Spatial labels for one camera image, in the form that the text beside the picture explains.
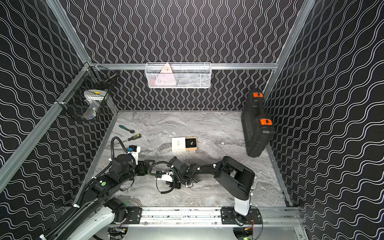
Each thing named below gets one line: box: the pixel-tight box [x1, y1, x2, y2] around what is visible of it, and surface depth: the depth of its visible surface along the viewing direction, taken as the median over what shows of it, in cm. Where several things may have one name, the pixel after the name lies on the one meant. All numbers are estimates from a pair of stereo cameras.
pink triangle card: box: [155, 63, 177, 86], surface depth 92 cm
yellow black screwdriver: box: [116, 133, 142, 145], surface depth 105 cm
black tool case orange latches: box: [240, 89, 275, 158], surface depth 83 cm
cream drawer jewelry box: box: [171, 136, 198, 152], surface depth 100 cm
